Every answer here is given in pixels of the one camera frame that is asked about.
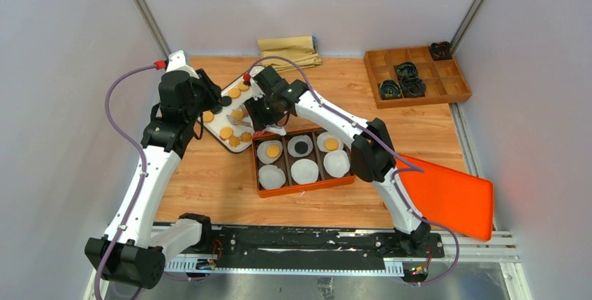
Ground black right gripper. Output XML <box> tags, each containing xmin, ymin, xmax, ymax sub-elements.
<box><xmin>244</xmin><ymin>92</ymin><xmax>285</xmax><ymax>133</ymax></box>

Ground round yellow cookie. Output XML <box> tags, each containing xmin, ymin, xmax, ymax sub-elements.
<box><xmin>237</xmin><ymin>82</ymin><xmax>250</xmax><ymax>92</ymax></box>
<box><xmin>202</xmin><ymin>111</ymin><xmax>214</xmax><ymax>123</ymax></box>
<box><xmin>265</xmin><ymin>144</ymin><xmax>281</xmax><ymax>158</ymax></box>
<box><xmin>228</xmin><ymin>87</ymin><xmax>242</xmax><ymax>99</ymax></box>
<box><xmin>230</xmin><ymin>110</ymin><xmax>244</xmax><ymax>121</ymax></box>
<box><xmin>324</xmin><ymin>137</ymin><xmax>340</xmax><ymax>152</ymax></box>
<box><xmin>219</xmin><ymin>126</ymin><xmax>234</xmax><ymax>140</ymax></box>

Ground white strawberry tray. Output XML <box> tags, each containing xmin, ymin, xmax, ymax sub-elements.
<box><xmin>204</xmin><ymin>75</ymin><xmax>276</xmax><ymax>154</ymax></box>

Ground black sandwich cookie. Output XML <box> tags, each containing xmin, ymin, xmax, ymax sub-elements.
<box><xmin>221</xmin><ymin>96</ymin><xmax>232</xmax><ymax>107</ymax></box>
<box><xmin>294</xmin><ymin>141</ymin><xmax>309</xmax><ymax>156</ymax></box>

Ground orange compartment cookie box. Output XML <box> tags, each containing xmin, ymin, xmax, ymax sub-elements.
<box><xmin>253</xmin><ymin>128</ymin><xmax>355</xmax><ymax>198</ymax></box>

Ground orange box lid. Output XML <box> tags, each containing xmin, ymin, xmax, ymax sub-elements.
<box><xmin>400</xmin><ymin>155</ymin><xmax>494</xmax><ymax>241</ymax></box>

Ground metal tongs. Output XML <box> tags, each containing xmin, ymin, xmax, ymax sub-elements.
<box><xmin>226</xmin><ymin>114</ymin><xmax>253</xmax><ymax>128</ymax></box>

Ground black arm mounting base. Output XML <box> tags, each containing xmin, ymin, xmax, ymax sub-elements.
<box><xmin>168</xmin><ymin>225</ymin><xmax>446</xmax><ymax>271</ymax></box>

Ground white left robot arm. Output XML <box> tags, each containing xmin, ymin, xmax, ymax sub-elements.
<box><xmin>84</xmin><ymin>68</ymin><xmax>221</xmax><ymax>297</ymax></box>

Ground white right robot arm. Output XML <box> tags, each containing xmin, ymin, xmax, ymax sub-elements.
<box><xmin>242</xmin><ymin>66</ymin><xmax>431</xmax><ymax>257</ymax></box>

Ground folded yellow cloth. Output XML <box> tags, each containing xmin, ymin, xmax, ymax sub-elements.
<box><xmin>257</xmin><ymin>36</ymin><xmax>322</xmax><ymax>72</ymax></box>

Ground flower yellow cookie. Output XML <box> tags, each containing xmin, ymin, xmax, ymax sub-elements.
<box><xmin>228</xmin><ymin>135</ymin><xmax>242</xmax><ymax>148</ymax></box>
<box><xmin>239</xmin><ymin>132</ymin><xmax>253</xmax><ymax>143</ymax></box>

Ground white paper cup back middle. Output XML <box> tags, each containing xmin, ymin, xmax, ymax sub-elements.
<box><xmin>287</xmin><ymin>135</ymin><xmax>313</xmax><ymax>158</ymax></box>

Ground white paper cup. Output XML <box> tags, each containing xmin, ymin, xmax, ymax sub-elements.
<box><xmin>256</xmin><ymin>140</ymin><xmax>283</xmax><ymax>165</ymax></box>
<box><xmin>287</xmin><ymin>135</ymin><xmax>313</xmax><ymax>158</ymax></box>
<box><xmin>316</xmin><ymin>131</ymin><xmax>343</xmax><ymax>153</ymax></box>
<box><xmin>258</xmin><ymin>165</ymin><xmax>286</xmax><ymax>190</ymax></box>
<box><xmin>290</xmin><ymin>159</ymin><xmax>319</xmax><ymax>185</ymax></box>
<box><xmin>323</xmin><ymin>150</ymin><xmax>350</xmax><ymax>178</ymax></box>

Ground white paper cup back left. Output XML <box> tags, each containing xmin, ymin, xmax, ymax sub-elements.
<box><xmin>256</xmin><ymin>140</ymin><xmax>283</xmax><ymax>165</ymax></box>

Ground white paper cup back right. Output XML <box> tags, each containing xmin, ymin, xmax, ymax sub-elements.
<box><xmin>316</xmin><ymin>131</ymin><xmax>343</xmax><ymax>153</ymax></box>

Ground white paper cup front middle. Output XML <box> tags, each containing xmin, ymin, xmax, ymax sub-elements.
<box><xmin>290</xmin><ymin>159</ymin><xmax>319</xmax><ymax>185</ymax></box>

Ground white paper cup front left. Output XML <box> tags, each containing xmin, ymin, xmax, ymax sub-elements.
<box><xmin>258</xmin><ymin>165</ymin><xmax>286</xmax><ymax>190</ymax></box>

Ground white paper cup front right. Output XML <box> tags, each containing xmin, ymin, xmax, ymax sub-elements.
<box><xmin>323</xmin><ymin>150</ymin><xmax>350</xmax><ymax>178</ymax></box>

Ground wooden compartment organizer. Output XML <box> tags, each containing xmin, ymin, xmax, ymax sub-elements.
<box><xmin>364</xmin><ymin>46</ymin><xmax>472</xmax><ymax>109</ymax></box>

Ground dark rolled item in corner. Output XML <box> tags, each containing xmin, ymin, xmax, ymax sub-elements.
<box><xmin>429</xmin><ymin>41</ymin><xmax>453</xmax><ymax>61</ymax></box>

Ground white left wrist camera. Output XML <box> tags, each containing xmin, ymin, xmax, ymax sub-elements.
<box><xmin>153</xmin><ymin>50</ymin><xmax>191</xmax><ymax>72</ymax></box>

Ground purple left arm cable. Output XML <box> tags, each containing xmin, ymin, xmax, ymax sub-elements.
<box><xmin>94</xmin><ymin>63</ymin><xmax>212</xmax><ymax>300</ymax></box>

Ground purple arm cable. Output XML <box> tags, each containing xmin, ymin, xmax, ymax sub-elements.
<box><xmin>94</xmin><ymin>63</ymin><xmax>212</xmax><ymax>300</ymax></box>
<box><xmin>242</xmin><ymin>55</ymin><xmax>461</xmax><ymax>287</ymax></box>

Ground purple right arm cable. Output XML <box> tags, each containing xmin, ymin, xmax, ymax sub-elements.
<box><xmin>242</xmin><ymin>55</ymin><xmax>461</xmax><ymax>287</ymax></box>

